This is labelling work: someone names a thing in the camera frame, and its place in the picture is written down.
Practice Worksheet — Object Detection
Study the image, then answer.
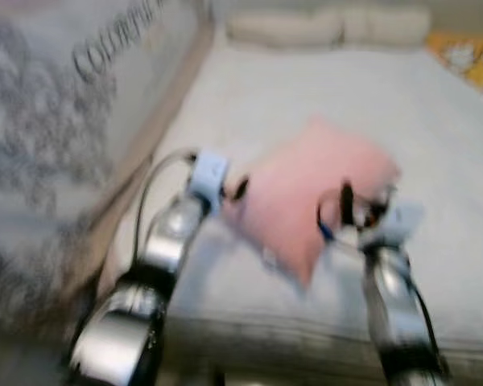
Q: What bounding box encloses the pink pillow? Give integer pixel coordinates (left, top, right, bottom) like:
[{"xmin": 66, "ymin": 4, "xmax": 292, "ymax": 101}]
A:
[{"xmin": 221, "ymin": 117, "xmax": 403, "ymax": 290}]

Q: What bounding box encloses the white quilted mattress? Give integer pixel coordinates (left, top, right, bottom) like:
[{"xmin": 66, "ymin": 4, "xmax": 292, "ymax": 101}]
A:
[{"xmin": 101, "ymin": 32, "xmax": 483, "ymax": 363}]

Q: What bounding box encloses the beige bolster pillow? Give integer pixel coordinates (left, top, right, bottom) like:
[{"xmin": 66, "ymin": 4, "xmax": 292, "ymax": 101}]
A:
[
  {"xmin": 342, "ymin": 6, "xmax": 431, "ymax": 45},
  {"xmin": 225, "ymin": 10, "xmax": 345, "ymax": 47}
]

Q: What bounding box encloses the orange cartoon print blanket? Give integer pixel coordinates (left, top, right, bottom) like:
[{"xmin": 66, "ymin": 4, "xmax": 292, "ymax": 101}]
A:
[{"xmin": 425, "ymin": 32, "xmax": 483, "ymax": 93}]

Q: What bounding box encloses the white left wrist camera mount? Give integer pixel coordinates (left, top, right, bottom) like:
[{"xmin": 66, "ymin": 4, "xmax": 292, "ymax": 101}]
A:
[{"xmin": 189, "ymin": 149, "xmax": 230, "ymax": 214}]

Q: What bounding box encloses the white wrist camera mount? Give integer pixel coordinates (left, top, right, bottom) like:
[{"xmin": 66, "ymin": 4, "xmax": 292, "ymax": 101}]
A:
[
  {"xmin": 362, "ymin": 201, "xmax": 426, "ymax": 246},
  {"xmin": 189, "ymin": 149, "xmax": 230, "ymax": 214}
]

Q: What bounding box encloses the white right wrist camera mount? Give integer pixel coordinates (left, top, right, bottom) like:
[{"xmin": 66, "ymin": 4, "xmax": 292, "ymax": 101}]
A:
[{"xmin": 362, "ymin": 201, "xmax": 426, "ymax": 246}]

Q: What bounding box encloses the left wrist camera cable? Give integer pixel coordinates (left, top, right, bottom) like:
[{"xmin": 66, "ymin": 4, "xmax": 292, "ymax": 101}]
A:
[{"xmin": 133, "ymin": 149, "xmax": 198, "ymax": 266}]

